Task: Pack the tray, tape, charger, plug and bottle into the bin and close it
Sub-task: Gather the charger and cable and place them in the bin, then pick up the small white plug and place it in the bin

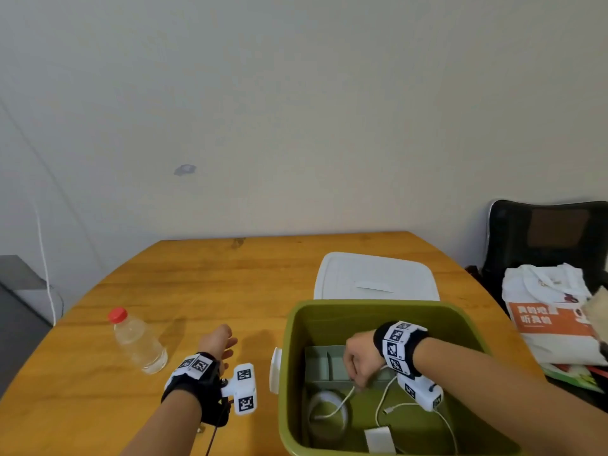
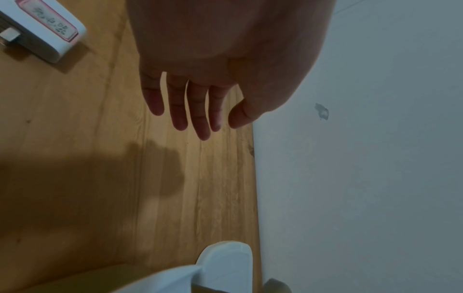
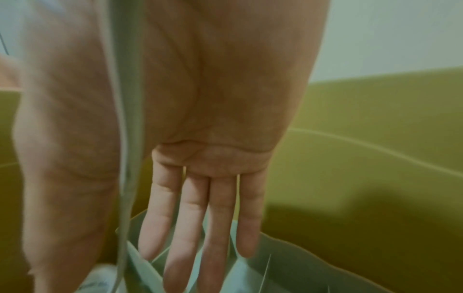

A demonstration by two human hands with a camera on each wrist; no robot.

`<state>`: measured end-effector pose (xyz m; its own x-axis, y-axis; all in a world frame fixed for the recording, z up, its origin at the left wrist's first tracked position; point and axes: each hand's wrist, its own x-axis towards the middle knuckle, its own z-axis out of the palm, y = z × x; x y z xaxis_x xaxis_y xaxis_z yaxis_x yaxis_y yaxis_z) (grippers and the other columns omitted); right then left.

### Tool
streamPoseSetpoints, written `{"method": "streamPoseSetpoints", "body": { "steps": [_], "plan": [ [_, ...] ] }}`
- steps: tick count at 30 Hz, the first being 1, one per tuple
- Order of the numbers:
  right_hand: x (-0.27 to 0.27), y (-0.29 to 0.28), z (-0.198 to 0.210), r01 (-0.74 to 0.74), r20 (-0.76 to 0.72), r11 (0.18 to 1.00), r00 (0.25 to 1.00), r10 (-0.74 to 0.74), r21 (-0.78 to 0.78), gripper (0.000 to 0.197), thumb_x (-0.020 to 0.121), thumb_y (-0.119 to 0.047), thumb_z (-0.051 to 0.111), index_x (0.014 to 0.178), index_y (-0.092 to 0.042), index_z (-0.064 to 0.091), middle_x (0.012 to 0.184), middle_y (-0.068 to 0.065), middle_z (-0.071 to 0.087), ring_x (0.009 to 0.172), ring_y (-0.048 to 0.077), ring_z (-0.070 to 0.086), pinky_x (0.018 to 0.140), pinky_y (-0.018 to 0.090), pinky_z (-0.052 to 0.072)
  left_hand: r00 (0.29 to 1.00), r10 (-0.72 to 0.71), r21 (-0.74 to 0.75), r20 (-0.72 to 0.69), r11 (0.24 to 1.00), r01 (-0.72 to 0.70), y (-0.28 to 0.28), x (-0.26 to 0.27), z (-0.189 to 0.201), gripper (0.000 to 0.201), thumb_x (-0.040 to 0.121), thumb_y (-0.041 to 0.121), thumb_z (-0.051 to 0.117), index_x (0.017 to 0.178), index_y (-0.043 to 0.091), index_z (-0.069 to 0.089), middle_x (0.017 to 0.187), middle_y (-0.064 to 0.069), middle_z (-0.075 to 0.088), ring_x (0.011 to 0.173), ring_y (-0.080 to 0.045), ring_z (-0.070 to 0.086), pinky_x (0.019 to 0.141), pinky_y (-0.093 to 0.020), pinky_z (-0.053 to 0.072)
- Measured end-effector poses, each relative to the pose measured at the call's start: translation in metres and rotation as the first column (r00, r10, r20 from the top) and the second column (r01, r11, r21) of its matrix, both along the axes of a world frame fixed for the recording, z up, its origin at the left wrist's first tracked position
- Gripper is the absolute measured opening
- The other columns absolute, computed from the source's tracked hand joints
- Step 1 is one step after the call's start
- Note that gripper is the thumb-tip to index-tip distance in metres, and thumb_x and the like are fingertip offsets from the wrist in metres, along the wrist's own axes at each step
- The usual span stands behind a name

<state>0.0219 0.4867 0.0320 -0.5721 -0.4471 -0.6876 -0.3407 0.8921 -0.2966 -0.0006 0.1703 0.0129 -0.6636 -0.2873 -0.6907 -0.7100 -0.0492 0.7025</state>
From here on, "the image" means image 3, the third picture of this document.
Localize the small pale green container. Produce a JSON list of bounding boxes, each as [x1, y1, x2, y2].
[[114, 208, 395, 293]]

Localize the green plastic storage bin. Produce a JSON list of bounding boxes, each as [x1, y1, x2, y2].
[[0, 65, 463, 293]]

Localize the person's right hand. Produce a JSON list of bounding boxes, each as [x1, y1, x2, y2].
[[12, 0, 332, 293]]

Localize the clear plastic cup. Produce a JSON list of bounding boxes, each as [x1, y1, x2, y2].
[[76, 264, 122, 293]]

